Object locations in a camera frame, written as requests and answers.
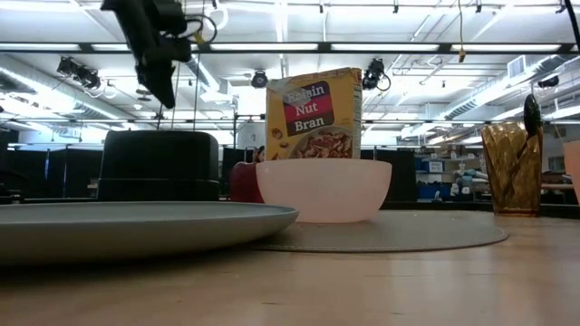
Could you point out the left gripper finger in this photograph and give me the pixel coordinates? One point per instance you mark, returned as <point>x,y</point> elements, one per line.
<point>158,83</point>

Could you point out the black toaster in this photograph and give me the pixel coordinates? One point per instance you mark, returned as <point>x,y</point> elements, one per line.
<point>158,167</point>

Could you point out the red apple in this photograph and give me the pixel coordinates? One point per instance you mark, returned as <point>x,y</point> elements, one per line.
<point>242,183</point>

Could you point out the grey dinner plate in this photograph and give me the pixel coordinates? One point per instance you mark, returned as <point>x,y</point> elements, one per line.
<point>113,226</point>

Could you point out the yellow raisin nut bran box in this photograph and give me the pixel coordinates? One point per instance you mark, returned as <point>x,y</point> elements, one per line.
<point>312,113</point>

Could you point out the pale pink bowl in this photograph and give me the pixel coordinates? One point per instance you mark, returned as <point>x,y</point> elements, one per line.
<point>324,190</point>

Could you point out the amber faceted drinking glass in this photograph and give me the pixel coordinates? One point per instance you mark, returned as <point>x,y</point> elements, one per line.
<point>507,181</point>

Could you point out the black spoon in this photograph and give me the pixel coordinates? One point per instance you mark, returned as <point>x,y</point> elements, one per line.
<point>532,115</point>

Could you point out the black ceiling spotlight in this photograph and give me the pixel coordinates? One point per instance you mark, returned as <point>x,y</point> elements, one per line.
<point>89,79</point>
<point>259,80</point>
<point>68,66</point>
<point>374,72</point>

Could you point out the blue storage bin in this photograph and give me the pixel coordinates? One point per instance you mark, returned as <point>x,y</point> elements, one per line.
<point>428,192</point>

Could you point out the grey round placemat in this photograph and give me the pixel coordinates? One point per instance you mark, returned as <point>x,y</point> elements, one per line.
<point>408,233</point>

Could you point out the dark ceiling fixture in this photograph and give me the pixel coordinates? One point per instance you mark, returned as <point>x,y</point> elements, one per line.
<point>548,82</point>

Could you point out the peach plastic cup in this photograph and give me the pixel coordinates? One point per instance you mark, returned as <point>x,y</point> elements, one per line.
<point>573,167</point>

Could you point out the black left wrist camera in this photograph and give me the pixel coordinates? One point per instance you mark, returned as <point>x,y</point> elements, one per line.
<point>170,16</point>

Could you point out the silver ventilation duct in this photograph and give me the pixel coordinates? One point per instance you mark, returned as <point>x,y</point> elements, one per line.
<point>213,86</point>

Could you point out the black overhead frame beam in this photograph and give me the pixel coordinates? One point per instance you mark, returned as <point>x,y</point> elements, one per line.
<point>385,47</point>

